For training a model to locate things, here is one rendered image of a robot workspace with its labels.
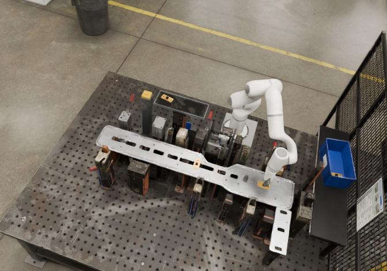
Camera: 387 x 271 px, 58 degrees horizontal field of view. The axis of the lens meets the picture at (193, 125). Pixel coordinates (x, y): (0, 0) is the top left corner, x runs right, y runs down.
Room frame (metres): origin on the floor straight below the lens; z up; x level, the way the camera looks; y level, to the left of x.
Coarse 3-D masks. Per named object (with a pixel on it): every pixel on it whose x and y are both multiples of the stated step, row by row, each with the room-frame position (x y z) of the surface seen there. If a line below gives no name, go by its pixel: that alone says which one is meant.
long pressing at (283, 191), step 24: (96, 144) 1.28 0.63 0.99; (120, 144) 1.31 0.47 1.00; (144, 144) 1.34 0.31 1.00; (168, 144) 1.37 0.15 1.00; (168, 168) 1.19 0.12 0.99; (192, 168) 1.21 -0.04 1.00; (216, 168) 1.24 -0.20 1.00; (240, 168) 1.28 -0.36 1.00; (240, 192) 1.10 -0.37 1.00; (264, 192) 1.13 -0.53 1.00; (288, 192) 1.16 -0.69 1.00
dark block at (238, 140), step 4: (236, 136) 1.45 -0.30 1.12; (240, 136) 1.46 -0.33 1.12; (236, 140) 1.42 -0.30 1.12; (240, 140) 1.42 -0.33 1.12; (236, 144) 1.39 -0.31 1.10; (240, 144) 1.39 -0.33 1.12; (236, 148) 1.39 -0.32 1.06; (232, 152) 1.40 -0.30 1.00; (236, 152) 1.40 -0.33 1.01; (232, 156) 1.40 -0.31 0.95; (236, 156) 1.39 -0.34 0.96; (232, 160) 1.40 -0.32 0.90; (228, 164) 1.40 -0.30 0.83; (232, 164) 1.39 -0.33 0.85
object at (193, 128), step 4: (192, 128) 1.47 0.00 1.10; (196, 128) 1.48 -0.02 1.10; (192, 132) 1.46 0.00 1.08; (196, 132) 1.47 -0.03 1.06; (192, 136) 1.46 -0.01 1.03; (188, 140) 1.46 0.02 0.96; (192, 140) 1.46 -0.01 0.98; (188, 144) 1.46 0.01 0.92; (192, 144) 1.46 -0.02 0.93; (188, 148) 1.46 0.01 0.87; (192, 148) 1.46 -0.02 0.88
